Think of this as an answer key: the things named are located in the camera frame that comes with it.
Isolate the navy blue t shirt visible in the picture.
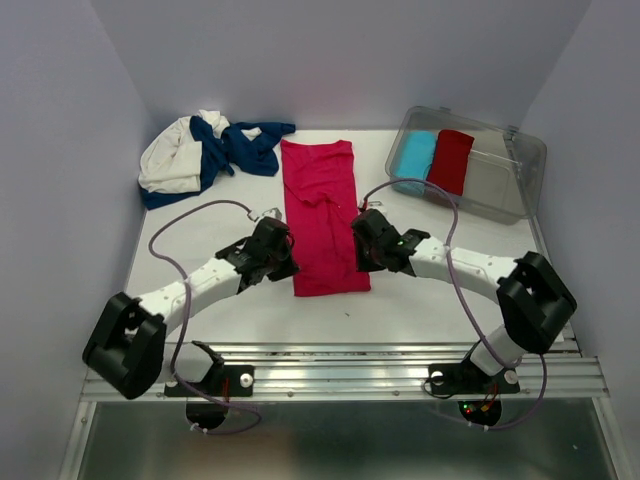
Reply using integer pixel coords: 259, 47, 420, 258
140, 115, 297, 210

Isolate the pink t shirt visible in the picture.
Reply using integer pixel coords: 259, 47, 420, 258
280, 140, 371, 297

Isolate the aluminium mounting rail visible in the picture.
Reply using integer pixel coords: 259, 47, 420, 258
79, 341, 611, 402

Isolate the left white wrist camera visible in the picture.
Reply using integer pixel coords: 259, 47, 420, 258
247, 207, 283, 223

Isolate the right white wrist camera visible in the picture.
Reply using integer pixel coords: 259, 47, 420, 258
358, 200, 387, 215

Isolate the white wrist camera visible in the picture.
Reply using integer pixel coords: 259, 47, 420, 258
358, 200, 387, 215
247, 207, 283, 223

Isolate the rolled cyan t shirt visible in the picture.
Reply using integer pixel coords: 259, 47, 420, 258
392, 131, 437, 180

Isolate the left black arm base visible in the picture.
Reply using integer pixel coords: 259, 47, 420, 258
189, 364, 255, 401

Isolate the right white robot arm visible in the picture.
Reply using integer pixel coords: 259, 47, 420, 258
351, 209, 577, 390

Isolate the rolled dark red t shirt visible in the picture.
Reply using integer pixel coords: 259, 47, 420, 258
426, 129, 475, 196

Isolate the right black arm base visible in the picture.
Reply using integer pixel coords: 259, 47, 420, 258
426, 362, 520, 397

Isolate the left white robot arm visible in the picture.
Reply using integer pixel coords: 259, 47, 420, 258
82, 217, 299, 400

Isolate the white t shirt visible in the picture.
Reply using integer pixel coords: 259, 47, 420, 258
137, 108, 263, 196

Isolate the clear plastic bin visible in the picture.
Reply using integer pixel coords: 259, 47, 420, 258
385, 106, 547, 224

